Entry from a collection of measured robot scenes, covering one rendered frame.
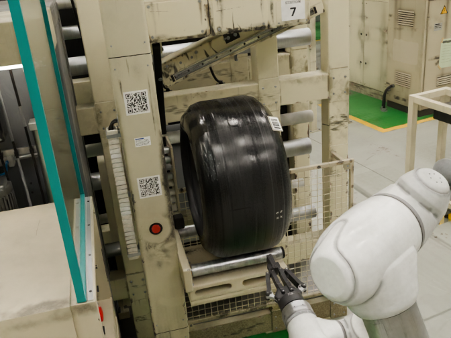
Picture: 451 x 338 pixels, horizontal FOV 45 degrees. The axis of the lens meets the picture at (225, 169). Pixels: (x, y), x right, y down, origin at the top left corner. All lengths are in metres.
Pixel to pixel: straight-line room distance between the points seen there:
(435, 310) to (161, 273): 1.75
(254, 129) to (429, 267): 2.10
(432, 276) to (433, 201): 2.50
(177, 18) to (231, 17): 0.19
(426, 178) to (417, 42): 5.03
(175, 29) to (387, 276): 1.28
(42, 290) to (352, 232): 0.72
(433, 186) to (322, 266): 0.26
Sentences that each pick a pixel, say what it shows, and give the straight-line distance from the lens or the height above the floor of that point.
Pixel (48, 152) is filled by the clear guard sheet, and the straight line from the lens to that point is 1.08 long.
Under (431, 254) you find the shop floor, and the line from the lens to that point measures 3.73.
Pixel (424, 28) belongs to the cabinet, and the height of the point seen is 0.94.
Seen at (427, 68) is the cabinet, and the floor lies 0.52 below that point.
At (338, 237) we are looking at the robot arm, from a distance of 0.92.
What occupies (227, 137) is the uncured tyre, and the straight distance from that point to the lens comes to 1.71.
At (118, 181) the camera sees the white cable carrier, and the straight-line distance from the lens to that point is 1.82.
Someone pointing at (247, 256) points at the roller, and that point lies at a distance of 1.95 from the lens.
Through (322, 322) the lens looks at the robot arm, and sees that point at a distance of 1.52.
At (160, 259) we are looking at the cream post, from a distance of 1.96.
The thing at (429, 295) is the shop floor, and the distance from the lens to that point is 3.37.
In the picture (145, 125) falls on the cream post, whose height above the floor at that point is 1.43.
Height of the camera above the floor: 1.97
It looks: 23 degrees down
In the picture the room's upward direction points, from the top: 5 degrees counter-clockwise
